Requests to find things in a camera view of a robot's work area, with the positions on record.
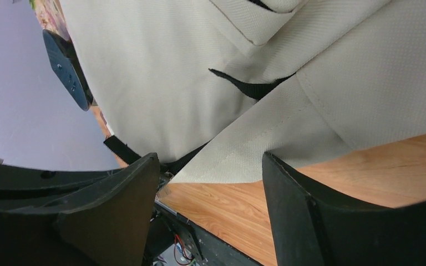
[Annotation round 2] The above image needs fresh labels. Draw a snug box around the dark blue leaf dish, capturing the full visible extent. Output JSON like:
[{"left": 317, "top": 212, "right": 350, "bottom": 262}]
[{"left": 42, "top": 29, "right": 94, "bottom": 111}]

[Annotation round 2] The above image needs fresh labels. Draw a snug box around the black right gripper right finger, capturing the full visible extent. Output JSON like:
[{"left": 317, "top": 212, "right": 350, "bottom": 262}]
[{"left": 262, "top": 153, "right": 426, "bottom": 265}]

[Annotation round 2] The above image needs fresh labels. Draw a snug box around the beige canvas backpack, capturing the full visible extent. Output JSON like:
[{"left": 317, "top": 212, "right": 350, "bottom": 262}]
[{"left": 60, "top": 1, "right": 426, "bottom": 183}]

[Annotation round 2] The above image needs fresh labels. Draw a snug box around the floral cloth placemat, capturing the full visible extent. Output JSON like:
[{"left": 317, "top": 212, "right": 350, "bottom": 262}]
[{"left": 29, "top": 0, "right": 70, "bottom": 40}]

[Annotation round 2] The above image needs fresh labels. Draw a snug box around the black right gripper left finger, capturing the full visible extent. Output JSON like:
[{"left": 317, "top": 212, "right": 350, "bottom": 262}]
[{"left": 0, "top": 153, "right": 160, "bottom": 265}]

